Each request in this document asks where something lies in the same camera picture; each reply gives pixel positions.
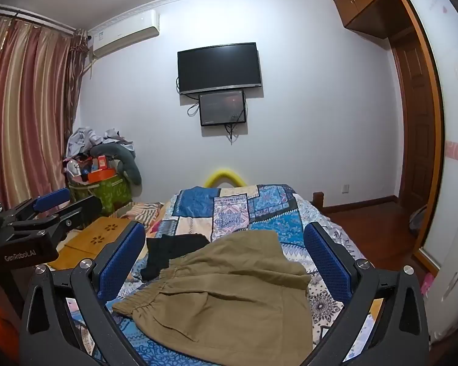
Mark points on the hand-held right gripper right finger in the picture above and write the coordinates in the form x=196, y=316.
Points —
x=328, y=263

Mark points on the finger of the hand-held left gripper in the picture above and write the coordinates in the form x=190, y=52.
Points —
x=80, y=209
x=53, y=198

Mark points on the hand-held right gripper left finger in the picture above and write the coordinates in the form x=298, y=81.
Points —
x=122, y=263

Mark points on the khaki pants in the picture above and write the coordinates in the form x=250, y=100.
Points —
x=232, y=305

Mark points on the bamboo lap table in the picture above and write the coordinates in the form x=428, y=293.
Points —
x=99, y=236

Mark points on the orange box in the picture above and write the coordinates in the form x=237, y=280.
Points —
x=103, y=175

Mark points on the black garment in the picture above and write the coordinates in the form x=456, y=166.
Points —
x=164, y=251

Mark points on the small red box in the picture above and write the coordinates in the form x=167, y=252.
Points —
x=99, y=162

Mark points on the striped bed sheet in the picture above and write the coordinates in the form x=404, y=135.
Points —
x=141, y=211

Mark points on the wooden bedpost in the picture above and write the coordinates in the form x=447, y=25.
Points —
x=318, y=199

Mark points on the pile of pale clothes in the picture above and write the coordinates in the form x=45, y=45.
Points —
x=80, y=139

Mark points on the grey plush pillow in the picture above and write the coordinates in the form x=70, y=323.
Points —
x=131, y=167

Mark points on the blue patchwork quilt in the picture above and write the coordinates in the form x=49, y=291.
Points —
x=252, y=209

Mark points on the pink striped curtain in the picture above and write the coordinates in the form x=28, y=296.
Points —
x=30, y=103

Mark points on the grey basket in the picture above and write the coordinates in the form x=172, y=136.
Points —
x=418, y=219

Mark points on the pink slipper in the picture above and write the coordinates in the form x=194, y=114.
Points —
x=427, y=284

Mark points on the white plastic panel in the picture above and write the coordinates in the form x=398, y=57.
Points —
x=450, y=274

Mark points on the brown patterned curtain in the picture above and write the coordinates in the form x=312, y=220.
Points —
x=78, y=64

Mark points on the wooden door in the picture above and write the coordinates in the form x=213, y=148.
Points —
x=416, y=122

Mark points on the small black monitor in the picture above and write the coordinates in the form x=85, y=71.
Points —
x=221, y=108

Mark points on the white air conditioner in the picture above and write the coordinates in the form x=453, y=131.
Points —
x=126, y=32

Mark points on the wooden overhead cabinet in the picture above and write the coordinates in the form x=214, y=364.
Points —
x=366, y=3

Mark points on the white wall socket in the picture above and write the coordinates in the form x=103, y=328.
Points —
x=345, y=188

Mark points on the black wall television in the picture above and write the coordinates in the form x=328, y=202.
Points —
x=217, y=68

